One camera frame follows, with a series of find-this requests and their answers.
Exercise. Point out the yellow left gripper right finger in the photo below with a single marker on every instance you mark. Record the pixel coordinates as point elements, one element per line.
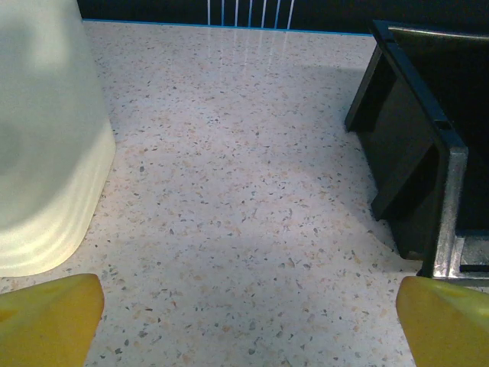
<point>447,329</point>

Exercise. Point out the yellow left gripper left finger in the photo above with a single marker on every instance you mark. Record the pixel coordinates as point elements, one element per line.
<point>46,329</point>

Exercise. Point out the black plastic bin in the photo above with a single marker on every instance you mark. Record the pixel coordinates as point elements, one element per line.
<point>401,145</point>

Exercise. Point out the cream knife block pink top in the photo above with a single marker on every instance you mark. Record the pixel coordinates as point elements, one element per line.
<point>49,114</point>

